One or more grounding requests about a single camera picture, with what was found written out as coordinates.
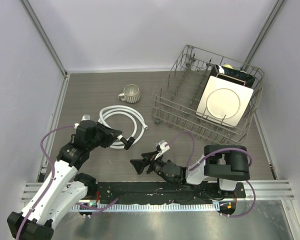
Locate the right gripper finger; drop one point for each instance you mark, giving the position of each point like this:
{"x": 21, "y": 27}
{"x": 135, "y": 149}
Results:
{"x": 140, "y": 164}
{"x": 149, "y": 155}

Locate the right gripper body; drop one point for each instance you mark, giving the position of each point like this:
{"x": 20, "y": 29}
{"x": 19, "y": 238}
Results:
{"x": 157, "y": 165}

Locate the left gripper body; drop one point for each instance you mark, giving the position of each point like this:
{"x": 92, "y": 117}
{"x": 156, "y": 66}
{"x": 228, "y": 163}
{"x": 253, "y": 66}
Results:
{"x": 102, "y": 138}

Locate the black T-shaped hose connector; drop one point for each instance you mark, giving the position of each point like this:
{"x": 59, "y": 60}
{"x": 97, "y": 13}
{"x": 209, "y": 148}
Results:
{"x": 127, "y": 143}

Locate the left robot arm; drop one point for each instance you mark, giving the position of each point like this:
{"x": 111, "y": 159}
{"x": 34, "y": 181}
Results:
{"x": 64, "y": 186}

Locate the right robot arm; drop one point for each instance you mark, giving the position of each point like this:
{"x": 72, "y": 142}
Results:
{"x": 228, "y": 164}

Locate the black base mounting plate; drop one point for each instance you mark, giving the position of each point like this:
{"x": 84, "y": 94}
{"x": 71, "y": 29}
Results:
{"x": 159, "y": 193}

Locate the striped ceramic mug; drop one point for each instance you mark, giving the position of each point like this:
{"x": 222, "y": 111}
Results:
{"x": 131, "y": 94}

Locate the white square plate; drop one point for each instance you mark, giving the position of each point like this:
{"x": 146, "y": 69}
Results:
{"x": 224, "y": 102}

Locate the black square plate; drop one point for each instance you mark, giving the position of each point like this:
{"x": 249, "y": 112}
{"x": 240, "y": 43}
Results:
{"x": 232, "y": 75}

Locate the yellow-green cup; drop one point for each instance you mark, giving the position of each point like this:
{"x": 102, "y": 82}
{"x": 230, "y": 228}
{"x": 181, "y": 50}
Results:
{"x": 227, "y": 66}

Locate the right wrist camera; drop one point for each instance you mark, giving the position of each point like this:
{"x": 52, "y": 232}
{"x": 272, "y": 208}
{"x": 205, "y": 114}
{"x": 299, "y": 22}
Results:
{"x": 161, "y": 148}

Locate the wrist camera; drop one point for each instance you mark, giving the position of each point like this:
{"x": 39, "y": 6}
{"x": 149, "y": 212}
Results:
{"x": 161, "y": 148}
{"x": 85, "y": 117}

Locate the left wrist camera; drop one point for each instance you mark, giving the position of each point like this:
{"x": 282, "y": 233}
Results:
{"x": 85, "y": 117}

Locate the white slotted cable duct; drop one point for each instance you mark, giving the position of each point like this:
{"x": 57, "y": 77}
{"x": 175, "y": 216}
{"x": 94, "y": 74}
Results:
{"x": 173, "y": 207}

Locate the grey wire dish rack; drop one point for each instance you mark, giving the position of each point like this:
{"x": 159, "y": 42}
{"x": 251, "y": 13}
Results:
{"x": 176, "y": 100}

